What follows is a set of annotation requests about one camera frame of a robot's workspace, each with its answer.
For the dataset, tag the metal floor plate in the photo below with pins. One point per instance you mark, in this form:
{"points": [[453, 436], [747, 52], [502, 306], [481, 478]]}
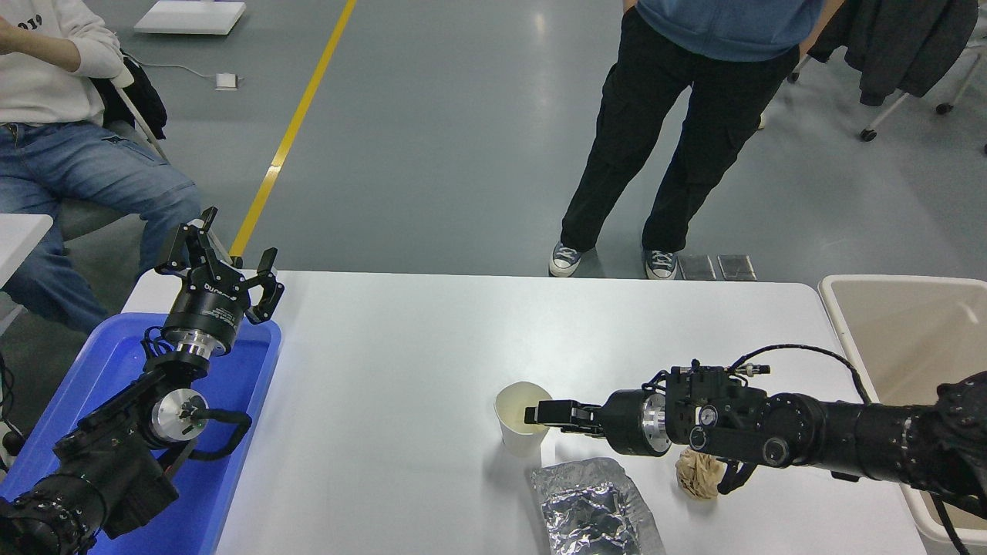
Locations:
{"points": [[736, 267], [698, 267]]}

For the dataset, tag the white power adapter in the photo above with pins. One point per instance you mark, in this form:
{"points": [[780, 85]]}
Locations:
{"points": [[226, 81]]}

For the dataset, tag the white flat board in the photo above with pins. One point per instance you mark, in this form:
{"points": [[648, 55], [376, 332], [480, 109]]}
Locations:
{"points": [[189, 15]]}

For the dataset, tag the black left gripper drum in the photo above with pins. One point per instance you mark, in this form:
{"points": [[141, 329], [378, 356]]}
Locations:
{"points": [[204, 312]]}

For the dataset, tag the grey folding chair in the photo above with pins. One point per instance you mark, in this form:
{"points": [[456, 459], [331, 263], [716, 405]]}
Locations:
{"points": [[92, 216]]}

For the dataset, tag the blue plastic tray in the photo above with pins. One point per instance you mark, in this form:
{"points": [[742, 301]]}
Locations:
{"points": [[224, 462]]}

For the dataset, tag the black bag on chair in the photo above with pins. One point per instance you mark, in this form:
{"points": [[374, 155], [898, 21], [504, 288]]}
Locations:
{"points": [[143, 100]]}

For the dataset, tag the seated person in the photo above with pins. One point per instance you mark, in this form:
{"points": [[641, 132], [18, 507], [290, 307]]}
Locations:
{"points": [[69, 169]]}

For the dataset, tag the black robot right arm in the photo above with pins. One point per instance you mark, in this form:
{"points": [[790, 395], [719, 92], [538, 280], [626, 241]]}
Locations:
{"points": [[833, 439]]}

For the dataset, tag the large pale bin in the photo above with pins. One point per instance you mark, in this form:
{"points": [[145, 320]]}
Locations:
{"points": [[902, 331]]}

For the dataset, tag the dark jacket on chair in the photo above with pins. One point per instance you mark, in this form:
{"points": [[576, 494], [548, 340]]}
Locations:
{"points": [[894, 38]]}

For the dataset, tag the standing person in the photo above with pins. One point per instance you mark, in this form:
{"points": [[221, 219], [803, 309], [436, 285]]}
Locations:
{"points": [[694, 116]]}

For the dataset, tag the white wheeled chair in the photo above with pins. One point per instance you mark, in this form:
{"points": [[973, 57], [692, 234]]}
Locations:
{"points": [[887, 114]]}

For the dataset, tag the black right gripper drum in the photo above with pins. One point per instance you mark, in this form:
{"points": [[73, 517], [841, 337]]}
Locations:
{"points": [[624, 422]]}

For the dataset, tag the cream paper cup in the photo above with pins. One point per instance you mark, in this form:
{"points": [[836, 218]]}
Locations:
{"points": [[513, 432]]}

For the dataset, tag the crumpled tan paper ball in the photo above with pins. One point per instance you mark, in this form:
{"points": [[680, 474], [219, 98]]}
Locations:
{"points": [[695, 476]]}

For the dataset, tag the crinkled foil tray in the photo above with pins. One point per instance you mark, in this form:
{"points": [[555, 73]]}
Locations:
{"points": [[590, 509]]}

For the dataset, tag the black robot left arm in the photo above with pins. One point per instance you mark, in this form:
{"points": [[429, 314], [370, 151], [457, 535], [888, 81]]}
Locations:
{"points": [[116, 462]]}

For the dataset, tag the white side table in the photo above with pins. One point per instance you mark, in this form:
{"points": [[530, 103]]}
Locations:
{"points": [[19, 239]]}

